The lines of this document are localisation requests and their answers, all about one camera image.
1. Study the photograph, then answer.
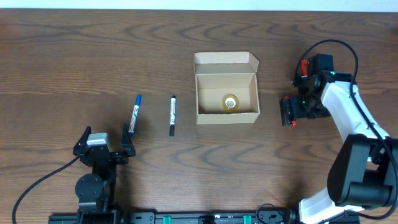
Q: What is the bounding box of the orange utility knife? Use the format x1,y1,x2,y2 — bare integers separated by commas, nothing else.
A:
300,60,308,77

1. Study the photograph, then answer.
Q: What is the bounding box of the cardboard box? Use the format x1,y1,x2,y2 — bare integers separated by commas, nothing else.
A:
193,52,261,124

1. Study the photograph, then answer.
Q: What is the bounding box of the yellow clear tape roll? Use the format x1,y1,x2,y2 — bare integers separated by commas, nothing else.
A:
222,94,239,113

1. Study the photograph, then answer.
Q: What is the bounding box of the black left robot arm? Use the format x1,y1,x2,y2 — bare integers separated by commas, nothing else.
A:
73,125,136,224

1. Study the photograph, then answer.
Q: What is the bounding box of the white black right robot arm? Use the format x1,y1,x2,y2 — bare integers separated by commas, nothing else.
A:
280,68,397,223

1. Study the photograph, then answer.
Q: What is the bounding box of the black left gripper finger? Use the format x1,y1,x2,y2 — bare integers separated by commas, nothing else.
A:
121,123,136,157
73,126,91,156

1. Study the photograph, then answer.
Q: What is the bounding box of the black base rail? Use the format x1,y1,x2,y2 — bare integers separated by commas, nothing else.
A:
48,209,361,224

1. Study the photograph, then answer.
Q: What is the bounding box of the black whiteboard marker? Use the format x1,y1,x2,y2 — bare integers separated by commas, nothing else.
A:
169,95,177,136

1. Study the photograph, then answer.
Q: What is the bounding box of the blue whiteboard marker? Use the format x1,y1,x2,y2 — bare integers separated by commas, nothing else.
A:
128,95,142,136

